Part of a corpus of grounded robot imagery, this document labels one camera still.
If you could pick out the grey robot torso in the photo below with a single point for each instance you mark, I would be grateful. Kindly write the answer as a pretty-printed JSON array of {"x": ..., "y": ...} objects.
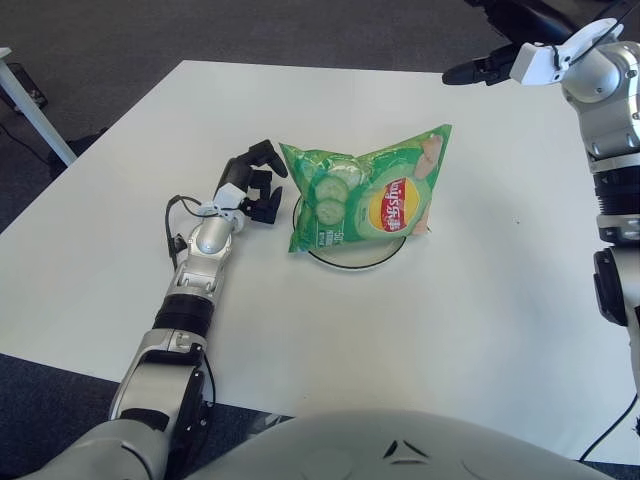
[{"x": 400, "y": 450}]

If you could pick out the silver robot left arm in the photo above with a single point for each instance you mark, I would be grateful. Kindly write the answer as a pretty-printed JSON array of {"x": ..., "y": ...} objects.
[{"x": 205, "y": 250}]

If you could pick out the white table leg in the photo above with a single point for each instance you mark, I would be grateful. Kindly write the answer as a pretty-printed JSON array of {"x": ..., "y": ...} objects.
[{"x": 35, "y": 117}]

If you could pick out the green potato chips bag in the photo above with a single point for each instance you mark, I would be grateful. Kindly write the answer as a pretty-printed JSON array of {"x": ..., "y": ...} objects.
[{"x": 380, "y": 200}]

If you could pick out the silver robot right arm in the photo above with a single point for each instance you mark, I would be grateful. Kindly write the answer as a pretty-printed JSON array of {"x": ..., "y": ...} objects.
[{"x": 610, "y": 100}]

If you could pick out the white plate with black rim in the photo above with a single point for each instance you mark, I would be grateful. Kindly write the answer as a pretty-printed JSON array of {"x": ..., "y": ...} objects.
[{"x": 350, "y": 260}]

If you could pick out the black box on floor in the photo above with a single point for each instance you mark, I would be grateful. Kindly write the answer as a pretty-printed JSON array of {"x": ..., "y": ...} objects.
[{"x": 27, "y": 82}]

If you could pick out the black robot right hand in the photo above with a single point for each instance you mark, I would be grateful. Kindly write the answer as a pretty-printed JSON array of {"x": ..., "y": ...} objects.
[{"x": 530, "y": 20}]

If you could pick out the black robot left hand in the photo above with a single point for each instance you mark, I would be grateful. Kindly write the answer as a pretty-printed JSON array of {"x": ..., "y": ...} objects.
[{"x": 235, "y": 170}]

